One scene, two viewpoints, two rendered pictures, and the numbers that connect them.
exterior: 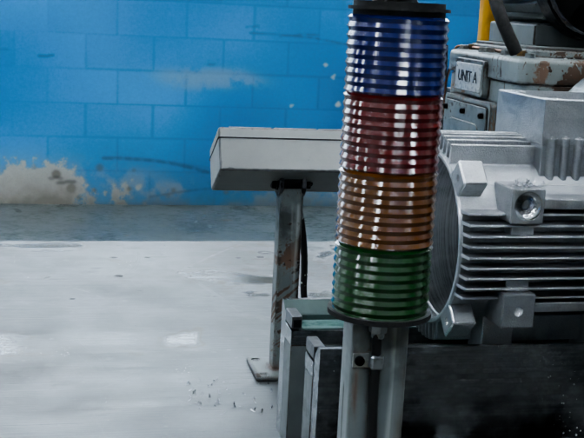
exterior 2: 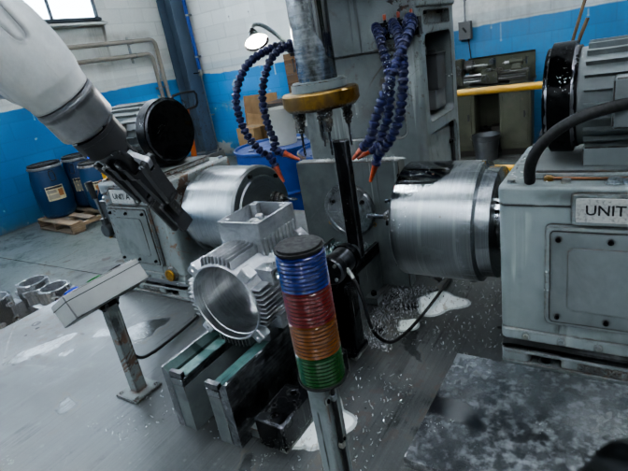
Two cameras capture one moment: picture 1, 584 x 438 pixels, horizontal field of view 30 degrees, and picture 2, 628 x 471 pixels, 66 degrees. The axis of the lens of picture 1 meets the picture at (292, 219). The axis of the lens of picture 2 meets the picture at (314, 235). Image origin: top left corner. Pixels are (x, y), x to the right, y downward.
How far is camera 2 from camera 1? 0.43 m
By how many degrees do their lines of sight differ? 42
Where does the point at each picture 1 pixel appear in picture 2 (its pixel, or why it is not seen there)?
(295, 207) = (117, 313)
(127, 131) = not seen: outside the picture
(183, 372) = (93, 425)
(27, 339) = not seen: outside the picture
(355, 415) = (331, 422)
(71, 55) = not seen: outside the picture
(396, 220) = (334, 338)
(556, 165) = (267, 249)
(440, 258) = (218, 306)
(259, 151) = (91, 297)
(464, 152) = (235, 262)
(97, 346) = (23, 443)
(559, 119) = (264, 229)
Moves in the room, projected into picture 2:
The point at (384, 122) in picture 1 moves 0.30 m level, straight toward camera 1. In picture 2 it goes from (321, 303) to (602, 420)
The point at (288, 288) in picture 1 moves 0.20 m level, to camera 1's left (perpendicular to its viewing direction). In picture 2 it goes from (129, 351) to (28, 408)
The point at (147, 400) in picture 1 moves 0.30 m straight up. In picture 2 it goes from (98, 455) to (39, 314)
